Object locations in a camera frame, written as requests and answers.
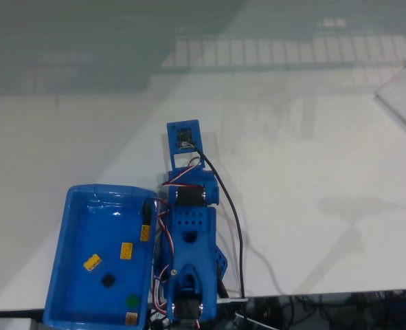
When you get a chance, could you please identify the yellow lego brick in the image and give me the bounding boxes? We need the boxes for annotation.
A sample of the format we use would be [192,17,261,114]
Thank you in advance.
[82,253,103,272]
[120,242,135,260]

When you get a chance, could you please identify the dark green brick on bin rim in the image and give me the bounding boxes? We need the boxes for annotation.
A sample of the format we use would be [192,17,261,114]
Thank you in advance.
[142,202,154,225]

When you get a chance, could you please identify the blue plastic bin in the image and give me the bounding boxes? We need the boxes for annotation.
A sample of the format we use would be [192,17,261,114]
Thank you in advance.
[42,184,159,330]

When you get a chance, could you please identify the grey board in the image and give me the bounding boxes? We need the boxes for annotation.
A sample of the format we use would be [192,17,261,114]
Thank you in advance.
[374,53,406,145]

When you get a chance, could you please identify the red white servo wire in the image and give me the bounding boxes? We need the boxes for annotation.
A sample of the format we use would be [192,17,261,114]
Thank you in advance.
[161,157,203,186]
[154,197,174,272]

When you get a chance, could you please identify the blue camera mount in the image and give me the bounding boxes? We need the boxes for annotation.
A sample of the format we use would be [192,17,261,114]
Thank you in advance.
[166,119,206,172]

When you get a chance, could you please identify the black camera cable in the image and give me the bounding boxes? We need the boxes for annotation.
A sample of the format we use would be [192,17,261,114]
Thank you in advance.
[187,143,255,330]

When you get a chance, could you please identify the black cable tangle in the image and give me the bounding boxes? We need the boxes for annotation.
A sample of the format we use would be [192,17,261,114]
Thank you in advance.
[247,290,406,330]

